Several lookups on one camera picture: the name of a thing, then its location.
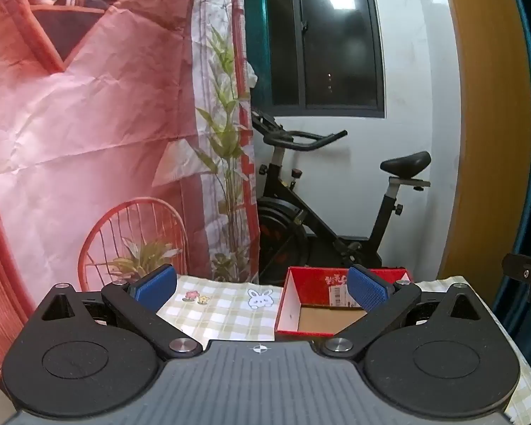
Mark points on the red strawberry print cardboard box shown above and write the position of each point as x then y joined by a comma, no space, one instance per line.
292,301

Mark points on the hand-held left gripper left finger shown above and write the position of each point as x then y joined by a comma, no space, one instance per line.
155,287

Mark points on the printed backdrop cloth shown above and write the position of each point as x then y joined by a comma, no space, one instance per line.
115,97

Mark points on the black exercise bike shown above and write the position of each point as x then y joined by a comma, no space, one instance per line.
287,195

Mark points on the dark window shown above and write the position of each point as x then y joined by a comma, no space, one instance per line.
336,53

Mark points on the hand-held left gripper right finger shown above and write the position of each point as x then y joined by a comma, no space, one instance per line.
367,287

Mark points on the checkered bunny print tablecloth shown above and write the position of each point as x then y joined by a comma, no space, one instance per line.
230,314

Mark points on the wooden door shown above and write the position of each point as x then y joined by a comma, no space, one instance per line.
482,141

